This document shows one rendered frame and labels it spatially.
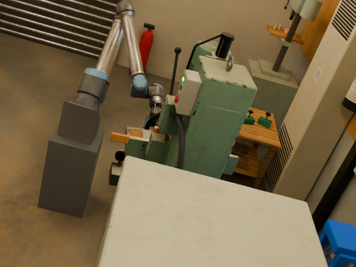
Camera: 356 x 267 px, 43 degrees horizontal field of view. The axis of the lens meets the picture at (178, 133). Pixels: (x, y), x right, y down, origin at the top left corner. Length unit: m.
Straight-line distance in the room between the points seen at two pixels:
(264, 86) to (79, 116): 2.15
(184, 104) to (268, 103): 2.72
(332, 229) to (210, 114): 0.66
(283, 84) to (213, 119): 2.63
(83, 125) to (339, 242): 1.66
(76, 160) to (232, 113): 1.33
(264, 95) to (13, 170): 2.39
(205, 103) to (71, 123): 1.24
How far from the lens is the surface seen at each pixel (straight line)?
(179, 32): 5.23
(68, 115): 2.84
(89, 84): 2.85
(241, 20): 5.22
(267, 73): 4.50
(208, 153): 1.94
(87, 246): 3.02
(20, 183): 3.38
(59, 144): 2.87
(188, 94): 1.82
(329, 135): 3.67
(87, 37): 5.35
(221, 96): 1.81
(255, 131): 3.76
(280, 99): 4.51
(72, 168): 2.95
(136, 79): 2.92
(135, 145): 2.32
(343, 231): 1.93
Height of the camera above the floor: 2.17
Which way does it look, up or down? 30 degrees down
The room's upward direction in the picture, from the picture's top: 19 degrees clockwise
